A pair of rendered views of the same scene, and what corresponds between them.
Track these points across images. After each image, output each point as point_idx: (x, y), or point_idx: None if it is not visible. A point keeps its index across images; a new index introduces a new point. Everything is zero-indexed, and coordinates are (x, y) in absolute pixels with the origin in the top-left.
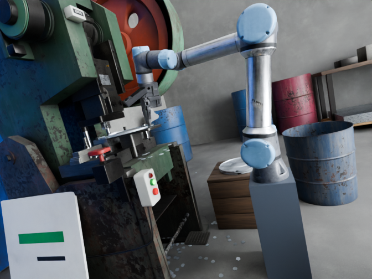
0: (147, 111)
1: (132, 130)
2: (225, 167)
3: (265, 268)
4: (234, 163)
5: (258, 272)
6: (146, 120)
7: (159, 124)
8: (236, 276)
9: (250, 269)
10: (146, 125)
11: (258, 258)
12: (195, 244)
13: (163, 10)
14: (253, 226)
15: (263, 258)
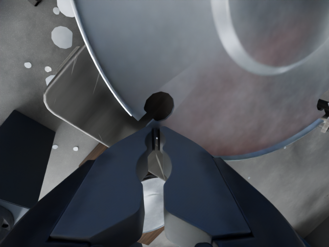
0: (21, 241)
1: (219, 5)
2: (162, 185)
3: (10, 114)
4: (158, 201)
5: (29, 107)
6: (140, 144)
7: (162, 179)
8: (36, 83)
9: (37, 101)
10: (305, 128)
11: (50, 118)
12: (66, 58)
13: None
14: (100, 143)
15: (6, 119)
